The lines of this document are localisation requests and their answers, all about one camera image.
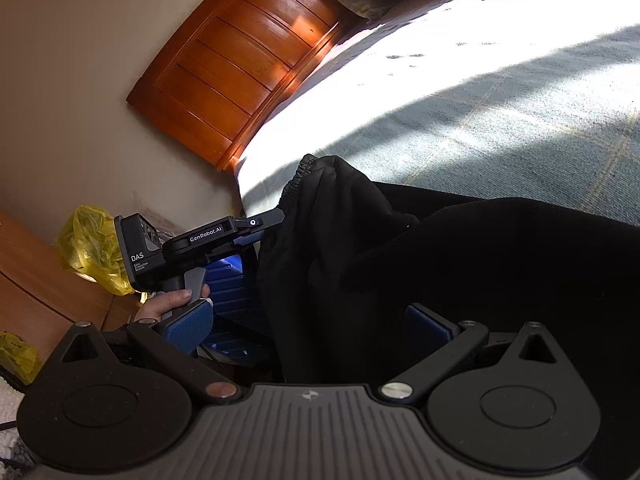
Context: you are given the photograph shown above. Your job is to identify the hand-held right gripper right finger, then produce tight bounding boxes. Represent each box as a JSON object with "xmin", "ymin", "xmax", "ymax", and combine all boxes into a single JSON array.
[{"xmin": 378, "ymin": 303, "xmax": 571, "ymax": 403}]

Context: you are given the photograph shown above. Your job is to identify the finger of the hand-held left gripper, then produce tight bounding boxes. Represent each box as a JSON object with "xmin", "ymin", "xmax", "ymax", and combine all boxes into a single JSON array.
[{"xmin": 234, "ymin": 208, "xmax": 286, "ymax": 247}]

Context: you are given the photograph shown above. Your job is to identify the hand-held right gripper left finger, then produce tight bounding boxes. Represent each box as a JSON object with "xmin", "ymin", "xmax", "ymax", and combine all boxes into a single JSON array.
[{"xmin": 47, "ymin": 300, "xmax": 240, "ymax": 403}]

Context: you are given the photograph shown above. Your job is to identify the black pants with white drawstring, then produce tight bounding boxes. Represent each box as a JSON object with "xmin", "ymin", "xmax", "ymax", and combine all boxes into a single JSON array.
[{"xmin": 255, "ymin": 154, "xmax": 640, "ymax": 480}]

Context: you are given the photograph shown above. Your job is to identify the person's left hand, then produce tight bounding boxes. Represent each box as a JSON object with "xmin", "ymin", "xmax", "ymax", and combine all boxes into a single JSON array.
[{"xmin": 135, "ymin": 287, "xmax": 213, "ymax": 323}]

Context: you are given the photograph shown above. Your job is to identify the blue suitcase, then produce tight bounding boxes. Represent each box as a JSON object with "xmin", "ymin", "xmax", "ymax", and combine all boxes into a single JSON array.
[{"xmin": 197, "ymin": 255, "xmax": 276, "ymax": 366}]

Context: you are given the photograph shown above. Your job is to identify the large yellow plastic bag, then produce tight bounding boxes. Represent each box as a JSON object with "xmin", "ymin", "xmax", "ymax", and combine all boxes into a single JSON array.
[{"xmin": 55, "ymin": 205, "xmax": 136, "ymax": 296}]

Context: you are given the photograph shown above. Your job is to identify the wooden nightstand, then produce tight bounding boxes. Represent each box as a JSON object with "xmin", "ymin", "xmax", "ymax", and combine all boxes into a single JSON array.
[{"xmin": 0, "ymin": 210, "xmax": 146, "ymax": 361}]

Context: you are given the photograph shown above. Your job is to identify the wooden headboard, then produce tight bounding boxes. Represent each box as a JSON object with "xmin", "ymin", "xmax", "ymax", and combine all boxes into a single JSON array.
[{"xmin": 125, "ymin": 0, "xmax": 361, "ymax": 173}]

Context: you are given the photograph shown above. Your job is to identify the small yellow plastic bag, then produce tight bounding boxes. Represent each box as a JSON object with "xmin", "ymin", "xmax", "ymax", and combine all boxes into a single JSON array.
[{"xmin": 0, "ymin": 331, "xmax": 41, "ymax": 386}]

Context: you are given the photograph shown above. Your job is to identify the person's grey fleece jacket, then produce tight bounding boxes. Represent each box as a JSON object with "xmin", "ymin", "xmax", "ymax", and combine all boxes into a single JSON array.
[{"xmin": 0, "ymin": 375, "xmax": 31, "ymax": 461}]

